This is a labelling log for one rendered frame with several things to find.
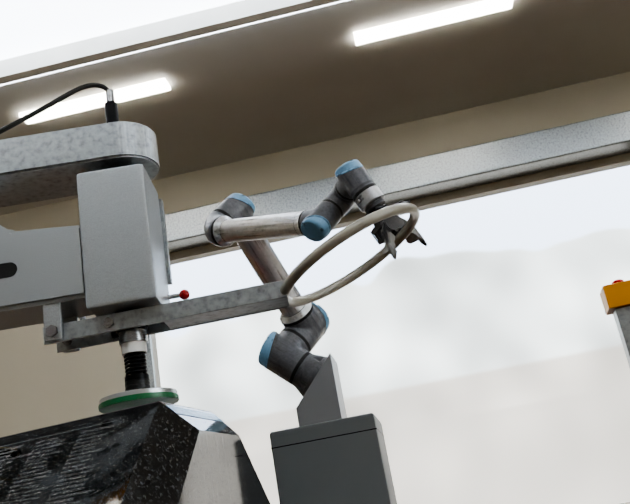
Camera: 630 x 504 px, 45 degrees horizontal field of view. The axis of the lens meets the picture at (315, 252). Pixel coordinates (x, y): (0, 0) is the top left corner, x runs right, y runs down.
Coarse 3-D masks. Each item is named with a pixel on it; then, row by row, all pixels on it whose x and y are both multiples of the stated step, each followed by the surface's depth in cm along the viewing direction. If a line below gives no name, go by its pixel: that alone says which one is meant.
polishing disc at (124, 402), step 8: (152, 392) 202; (160, 392) 204; (168, 392) 206; (112, 400) 201; (120, 400) 200; (128, 400) 200; (136, 400) 202; (144, 400) 204; (152, 400) 206; (160, 400) 208; (168, 400) 210; (176, 400) 212; (104, 408) 205; (112, 408) 207; (120, 408) 209
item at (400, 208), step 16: (384, 208) 205; (400, 208) 208; (416, 208) 217; (352, 224) 201; (368, 224) 202; (416, 224) 230; (336, 240) 200; (400, 240) 237; (320, 256) 202; (384, 256) 242; (304, 272) 205; (352, 272) 245; (288, 288) 210; (336, 288) 243; (304, 304) 235
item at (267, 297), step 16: (256, 288) 215; (272, 288) 214; (160, 304) 213; (176, 304) 213; (192, 304) 213; (208, 304) 213; (224, 304) 213; (240, 304) 213; (256, 304) 216; (272, 304) 219; (288, 304) 222; (80, 320) 212; (96, 320) 212; (112, 320) 211; (128, 320) 212; (144, 320) 212; (160, 320) 212; (176, 320) 215; (192, 320) 218; (208, 320) 221; (64, 336) 211; (80, 336) 211; (96, 336) 222
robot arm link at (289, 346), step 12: (276, 336) 309; (288, 336) 309; (300, 336) 310; (264, 348) 306; (276, 348) 305; (288, 348) 305; (300, 348) 307; (264, 360) 306; (276, 360) 304; (288, 360) 302; (276, 372) 306; (288, 372) 302
